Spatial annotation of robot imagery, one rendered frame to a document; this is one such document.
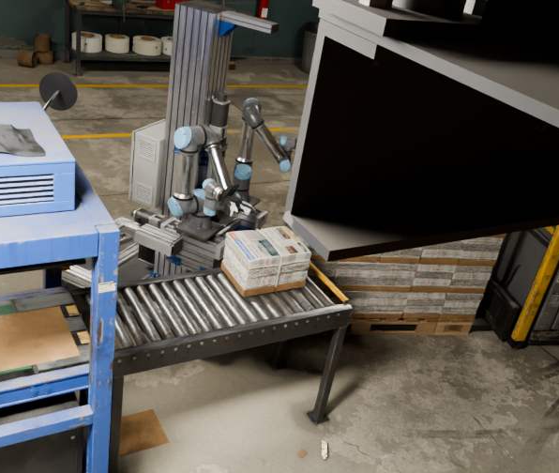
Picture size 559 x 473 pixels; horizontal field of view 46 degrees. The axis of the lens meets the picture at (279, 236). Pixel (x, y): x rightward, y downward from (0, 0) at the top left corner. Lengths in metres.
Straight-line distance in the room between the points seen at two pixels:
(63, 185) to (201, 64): 1.61
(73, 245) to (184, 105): 1.77
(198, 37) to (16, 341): 1.87
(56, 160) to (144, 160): 1.80
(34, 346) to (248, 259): 1.08
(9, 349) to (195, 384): 1.38
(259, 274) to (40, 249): 1.37
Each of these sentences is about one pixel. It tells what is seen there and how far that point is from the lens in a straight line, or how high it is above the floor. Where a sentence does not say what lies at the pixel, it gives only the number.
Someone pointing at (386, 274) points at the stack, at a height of 0.52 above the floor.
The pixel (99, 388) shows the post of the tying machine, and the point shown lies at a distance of 2.76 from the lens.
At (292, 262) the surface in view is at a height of 0.98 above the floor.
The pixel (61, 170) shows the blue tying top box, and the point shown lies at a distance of 2.39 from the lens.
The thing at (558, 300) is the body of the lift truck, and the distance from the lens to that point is 5.06.
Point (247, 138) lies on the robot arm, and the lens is 4.29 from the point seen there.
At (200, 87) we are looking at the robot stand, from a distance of 3.85.
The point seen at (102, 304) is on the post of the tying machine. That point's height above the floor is 1.24.
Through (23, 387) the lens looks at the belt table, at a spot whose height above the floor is 0.79.
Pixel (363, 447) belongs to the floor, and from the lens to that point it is 3.90.
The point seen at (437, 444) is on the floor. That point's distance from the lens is 4.09.
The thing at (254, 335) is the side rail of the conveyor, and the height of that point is 0.75.
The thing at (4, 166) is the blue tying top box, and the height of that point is 1.74.
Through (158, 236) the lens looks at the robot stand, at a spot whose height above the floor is 0.74.
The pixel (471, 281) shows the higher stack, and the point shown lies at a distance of 4.79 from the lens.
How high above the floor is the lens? 2.70
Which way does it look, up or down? 28 degrees down
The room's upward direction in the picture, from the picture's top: 10 degrees clockwise
